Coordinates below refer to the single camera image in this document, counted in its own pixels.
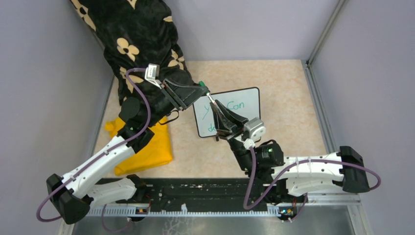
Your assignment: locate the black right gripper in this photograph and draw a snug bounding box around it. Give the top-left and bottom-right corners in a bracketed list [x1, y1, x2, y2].
[212, 99, 258, 171]

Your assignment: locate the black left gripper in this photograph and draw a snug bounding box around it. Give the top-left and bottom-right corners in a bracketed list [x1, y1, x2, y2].
[144, 78, 208, 128]

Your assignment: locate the white whiteboard black frame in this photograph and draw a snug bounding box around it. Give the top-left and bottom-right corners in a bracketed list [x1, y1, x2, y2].
[193, 87, 261, 138]

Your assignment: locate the white marker pen body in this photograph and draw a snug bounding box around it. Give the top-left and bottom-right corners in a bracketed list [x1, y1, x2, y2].
[206, 93, 220, 113]

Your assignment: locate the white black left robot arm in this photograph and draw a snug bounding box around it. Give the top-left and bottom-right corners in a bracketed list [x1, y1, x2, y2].
[46, 79, 209, 224]

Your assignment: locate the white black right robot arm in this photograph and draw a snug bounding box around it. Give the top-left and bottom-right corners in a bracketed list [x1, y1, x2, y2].
[209, 100, 370, 202]

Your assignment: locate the yellow folded cloth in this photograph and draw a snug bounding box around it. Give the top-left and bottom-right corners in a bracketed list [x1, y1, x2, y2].
[114, 123, 173, 176]

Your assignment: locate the black floral blanket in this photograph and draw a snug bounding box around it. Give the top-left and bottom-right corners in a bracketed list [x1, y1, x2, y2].
[72, 0, 197, 108]

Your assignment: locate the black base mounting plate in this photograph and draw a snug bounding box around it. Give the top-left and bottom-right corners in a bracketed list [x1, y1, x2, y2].
[119, 178, 305, 212]

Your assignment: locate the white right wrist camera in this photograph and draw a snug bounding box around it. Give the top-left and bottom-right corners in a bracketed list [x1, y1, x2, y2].
[241, 117, 266, 142]

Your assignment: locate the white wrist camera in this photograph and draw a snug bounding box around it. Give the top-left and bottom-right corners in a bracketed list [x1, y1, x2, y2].
[145, 64, 161, 89]
[241, 117, 266, 142]

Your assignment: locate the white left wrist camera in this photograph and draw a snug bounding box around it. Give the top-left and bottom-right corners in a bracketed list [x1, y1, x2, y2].
[145, 64, 161, 89]

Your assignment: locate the white slotted cable duct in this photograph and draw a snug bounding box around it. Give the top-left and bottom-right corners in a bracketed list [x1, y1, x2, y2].
[87, 204, 281, 217]

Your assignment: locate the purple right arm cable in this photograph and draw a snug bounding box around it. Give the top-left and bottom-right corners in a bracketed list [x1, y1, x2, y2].
[243, 146, 382, 211]

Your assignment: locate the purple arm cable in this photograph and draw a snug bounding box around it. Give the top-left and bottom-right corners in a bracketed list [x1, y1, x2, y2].
[35, 67, 152, 223]
[243, 146, 382, 211]

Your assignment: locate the aluminium frame rail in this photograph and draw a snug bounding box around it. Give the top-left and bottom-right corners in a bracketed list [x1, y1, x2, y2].
[58, 193, 370, 235]

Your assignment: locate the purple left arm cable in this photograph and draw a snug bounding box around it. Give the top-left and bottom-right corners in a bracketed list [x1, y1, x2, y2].
[35, 67, 152, 223]

